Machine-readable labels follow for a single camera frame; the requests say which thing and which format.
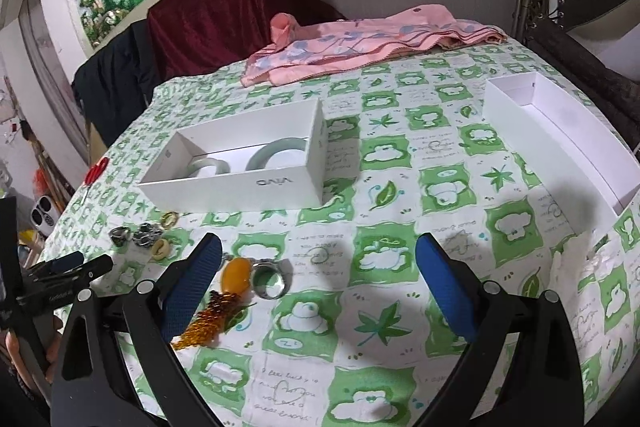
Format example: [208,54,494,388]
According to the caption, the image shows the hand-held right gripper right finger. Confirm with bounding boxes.
[415,232,586,427]

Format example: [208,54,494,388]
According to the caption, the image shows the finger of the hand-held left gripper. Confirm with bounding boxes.
[20,255,114,295]
[36,251,87,274]

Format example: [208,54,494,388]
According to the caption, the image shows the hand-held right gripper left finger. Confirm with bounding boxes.
[50,233,223,427]

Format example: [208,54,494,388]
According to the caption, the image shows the ornate silver ring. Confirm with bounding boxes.
[133,223,164,248]

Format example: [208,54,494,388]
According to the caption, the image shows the green stone silver ring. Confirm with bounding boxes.
[249,258,293,300]

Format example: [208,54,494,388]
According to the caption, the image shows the white cardboard box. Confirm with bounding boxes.
[137,99,329,212]

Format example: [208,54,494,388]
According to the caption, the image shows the person's left hand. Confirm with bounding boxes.
[6,313,63,390]

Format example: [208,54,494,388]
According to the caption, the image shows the amber beaded ornament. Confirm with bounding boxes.
[171,291,246,352]

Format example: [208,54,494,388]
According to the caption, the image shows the amber oval pendant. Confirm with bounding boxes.
[222,258,252,295]

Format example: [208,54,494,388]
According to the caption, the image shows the white plastic device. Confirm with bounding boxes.
[30,194,57,234]

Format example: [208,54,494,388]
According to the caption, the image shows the green printed tablecloth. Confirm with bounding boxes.
[37,39,640,427]

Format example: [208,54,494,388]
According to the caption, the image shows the pale green jade bangle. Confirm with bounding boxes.
[186,155,232,178]
[245,138,308,171]

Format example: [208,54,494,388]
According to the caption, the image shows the clear plastic wrap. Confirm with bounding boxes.
[549,231,612,294]

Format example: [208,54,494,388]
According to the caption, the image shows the black garment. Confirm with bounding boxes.
[71,19,162,148]

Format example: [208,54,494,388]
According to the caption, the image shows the pink floral cloth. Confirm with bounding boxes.
[241,7,508,88]

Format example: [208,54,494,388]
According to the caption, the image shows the dark red velvet cloth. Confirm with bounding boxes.
[146,0,347,80]

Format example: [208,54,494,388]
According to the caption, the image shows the red handled scissors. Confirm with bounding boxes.
[79,157,111,204]

